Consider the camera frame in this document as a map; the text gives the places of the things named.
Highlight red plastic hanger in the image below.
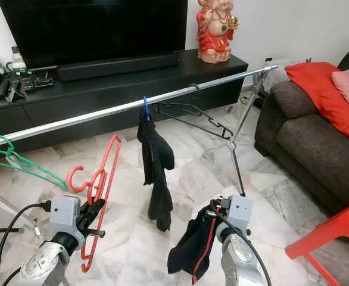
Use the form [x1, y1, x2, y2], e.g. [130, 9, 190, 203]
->
[66, 134, 123, 273]

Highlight navy garment with red stripe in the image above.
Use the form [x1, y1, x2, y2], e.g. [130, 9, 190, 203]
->
[167, 200, 223, 284]

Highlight dark grey plastic hanger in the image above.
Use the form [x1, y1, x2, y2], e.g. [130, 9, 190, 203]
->
[151, 83, 235, 140]

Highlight green plastic hanger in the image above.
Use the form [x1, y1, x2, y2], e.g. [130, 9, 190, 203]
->
[0, 134, 69, 192]

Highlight blue plastic hanger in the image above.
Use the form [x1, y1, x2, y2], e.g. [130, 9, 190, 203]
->
[142, 95, 151, 122]

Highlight black fonemas t-shirt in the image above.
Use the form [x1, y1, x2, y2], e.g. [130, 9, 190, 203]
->
[137, 107, 176, 232]

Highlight silver metal clothes rack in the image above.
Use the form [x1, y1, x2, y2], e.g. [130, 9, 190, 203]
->
[0, 63, 279, 239]

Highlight black television cabinet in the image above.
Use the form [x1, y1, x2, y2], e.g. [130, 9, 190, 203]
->
[0, 49, 249, 150]

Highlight dark brown fabric sofa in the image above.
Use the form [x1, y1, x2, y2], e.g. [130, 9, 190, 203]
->
[254, 30, 349, 215]

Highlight red plastic stool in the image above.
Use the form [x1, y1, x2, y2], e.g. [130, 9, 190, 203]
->
[285, 197, 349, 286]

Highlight black soundbar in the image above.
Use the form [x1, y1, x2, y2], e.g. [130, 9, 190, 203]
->
[57, 52, 179, 82]

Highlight red pillow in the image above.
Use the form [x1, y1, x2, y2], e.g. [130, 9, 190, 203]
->
[285, 61, 349, 139]

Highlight red laughing buddha statue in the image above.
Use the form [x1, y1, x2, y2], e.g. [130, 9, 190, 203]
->
[195, 0, 239, 64]

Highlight black flat television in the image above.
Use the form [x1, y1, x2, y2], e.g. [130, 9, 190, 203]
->
[0, 0, 188, 69]

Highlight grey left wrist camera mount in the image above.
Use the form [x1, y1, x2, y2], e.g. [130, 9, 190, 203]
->
[49, 195, 83, 234]

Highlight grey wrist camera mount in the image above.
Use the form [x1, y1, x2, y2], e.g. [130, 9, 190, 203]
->
[49, 195, 83, 234]
[228, 195, 254, 233]

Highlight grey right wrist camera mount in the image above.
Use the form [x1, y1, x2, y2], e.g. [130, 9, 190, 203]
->
[228, 195, 254, 233]

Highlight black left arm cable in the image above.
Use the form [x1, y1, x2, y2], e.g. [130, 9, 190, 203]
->
[0, 201, 53, 286]

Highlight brown floor cable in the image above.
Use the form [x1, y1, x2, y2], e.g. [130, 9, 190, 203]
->
[0, 226, 33, 237]

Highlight clear bottle with green strap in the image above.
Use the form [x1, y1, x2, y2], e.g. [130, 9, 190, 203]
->
[10, 46, 28, 73]

